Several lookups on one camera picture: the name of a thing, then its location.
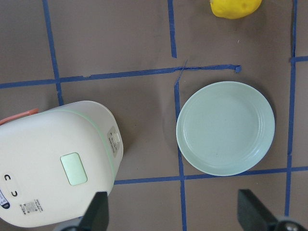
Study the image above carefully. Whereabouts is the yellow toy potato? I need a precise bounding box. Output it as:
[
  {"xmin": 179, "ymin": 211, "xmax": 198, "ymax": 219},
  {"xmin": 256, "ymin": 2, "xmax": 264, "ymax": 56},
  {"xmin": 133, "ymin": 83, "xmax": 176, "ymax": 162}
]
[{"xmin": 210, "ymin": 0, "xmax": 262, "ymax": 19}]

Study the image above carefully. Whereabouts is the cream rice cooker orange handle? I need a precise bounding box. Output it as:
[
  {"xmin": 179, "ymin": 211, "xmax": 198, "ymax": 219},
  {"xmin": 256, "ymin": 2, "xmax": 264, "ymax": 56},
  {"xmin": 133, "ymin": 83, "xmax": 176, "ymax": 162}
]
[{"xmin": 0, "ymin": 101, "xmax": 123, "ymax": 228}]

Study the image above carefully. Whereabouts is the right light green plate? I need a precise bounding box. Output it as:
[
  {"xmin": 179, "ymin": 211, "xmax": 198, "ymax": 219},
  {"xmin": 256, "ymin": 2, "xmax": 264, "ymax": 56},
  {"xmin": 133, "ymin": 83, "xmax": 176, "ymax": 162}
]
[{"xmin": 176, "ymin": 81, "xmax": 275, "ymax": 176}]

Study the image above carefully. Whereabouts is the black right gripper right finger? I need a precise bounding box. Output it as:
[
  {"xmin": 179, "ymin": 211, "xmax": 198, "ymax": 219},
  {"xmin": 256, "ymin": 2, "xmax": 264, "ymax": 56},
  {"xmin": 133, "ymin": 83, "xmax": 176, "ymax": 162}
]
[{"xmin": 237, "ymin": 189, "xmax": 307, "ymax": 231}]

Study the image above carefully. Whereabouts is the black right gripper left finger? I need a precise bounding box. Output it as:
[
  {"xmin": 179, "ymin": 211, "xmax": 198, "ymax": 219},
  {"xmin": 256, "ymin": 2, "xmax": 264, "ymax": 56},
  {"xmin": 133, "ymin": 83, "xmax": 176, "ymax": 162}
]
[{"xmin": 54, "ymin": 192, "xmax": 109, "ymax": 231}]

